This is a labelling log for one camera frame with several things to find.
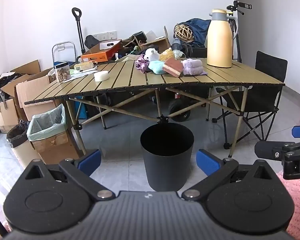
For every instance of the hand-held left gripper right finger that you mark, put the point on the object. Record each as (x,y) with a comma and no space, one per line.
(207,162)

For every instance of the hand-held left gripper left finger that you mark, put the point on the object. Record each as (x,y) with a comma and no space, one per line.
(91,161)

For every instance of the black round bin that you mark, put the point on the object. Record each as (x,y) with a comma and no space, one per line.
(165,170)

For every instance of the white round foam puck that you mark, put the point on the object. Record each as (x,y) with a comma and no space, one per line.
(101,76)

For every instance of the purple knitted cloth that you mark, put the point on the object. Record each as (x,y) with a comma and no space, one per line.
(192,66)

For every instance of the yellow plush toy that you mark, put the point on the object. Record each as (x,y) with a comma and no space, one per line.
(167,54)

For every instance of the cardboard box with green liner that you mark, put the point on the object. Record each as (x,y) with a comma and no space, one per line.
(52,140)

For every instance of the black wagon wheel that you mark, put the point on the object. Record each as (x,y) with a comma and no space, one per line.
(180,110)

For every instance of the black folding chair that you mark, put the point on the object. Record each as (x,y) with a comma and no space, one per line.
(270,67)

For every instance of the white paper sheet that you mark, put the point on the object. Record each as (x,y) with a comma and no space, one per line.
(76,75)

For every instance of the open plain cardboard box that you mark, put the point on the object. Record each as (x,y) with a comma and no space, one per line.
(32,92)

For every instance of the clear jar of nuts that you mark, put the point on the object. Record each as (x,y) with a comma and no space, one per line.
(62,73)

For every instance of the small beige box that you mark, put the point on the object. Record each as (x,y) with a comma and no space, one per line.
(85,66)

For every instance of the cardboard box with dark clothes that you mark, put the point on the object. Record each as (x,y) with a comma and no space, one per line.
(5,115)

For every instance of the blue box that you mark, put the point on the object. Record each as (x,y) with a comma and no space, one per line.
(72,64)

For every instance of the brown sponge block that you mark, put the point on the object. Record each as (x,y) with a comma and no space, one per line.
(173,66)

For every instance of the orange flat box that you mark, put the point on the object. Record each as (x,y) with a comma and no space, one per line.
(97,56)

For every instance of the pink purple crumpled cloth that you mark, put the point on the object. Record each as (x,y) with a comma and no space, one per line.
(141,65)

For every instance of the light blue plush toy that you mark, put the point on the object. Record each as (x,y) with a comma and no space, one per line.
(157,66)

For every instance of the black case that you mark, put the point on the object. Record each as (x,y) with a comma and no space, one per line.
(197,52)

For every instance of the crumpled clear plastic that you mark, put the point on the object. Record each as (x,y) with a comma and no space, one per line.
(179,54)

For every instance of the yellow thermos jug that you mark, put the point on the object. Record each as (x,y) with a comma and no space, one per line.
(218,42)

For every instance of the pink white box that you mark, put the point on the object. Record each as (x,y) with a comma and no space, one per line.
(108,45)

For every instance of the black bag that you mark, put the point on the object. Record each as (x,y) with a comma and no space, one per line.
(91,41)

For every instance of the blue water bottle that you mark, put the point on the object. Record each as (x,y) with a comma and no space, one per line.
(176,45)

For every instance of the white plush toy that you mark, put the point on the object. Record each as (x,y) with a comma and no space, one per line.
(151,54)

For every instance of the tall flap cardboard box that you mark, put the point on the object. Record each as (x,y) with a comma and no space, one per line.
(162,45)

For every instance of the wicker ball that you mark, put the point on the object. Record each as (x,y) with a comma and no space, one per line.
(183,33)

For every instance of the dark blue backpack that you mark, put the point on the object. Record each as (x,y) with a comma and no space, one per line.
(200,30)

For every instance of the black glossy box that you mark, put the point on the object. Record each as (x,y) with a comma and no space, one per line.
(140,36)

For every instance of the white metal tube frame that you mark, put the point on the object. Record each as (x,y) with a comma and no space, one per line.
(65,55)

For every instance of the white wall socket panel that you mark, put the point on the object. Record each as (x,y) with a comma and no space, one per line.
(105,36)

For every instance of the black camera tripod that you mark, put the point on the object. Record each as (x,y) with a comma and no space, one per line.
(240,4)

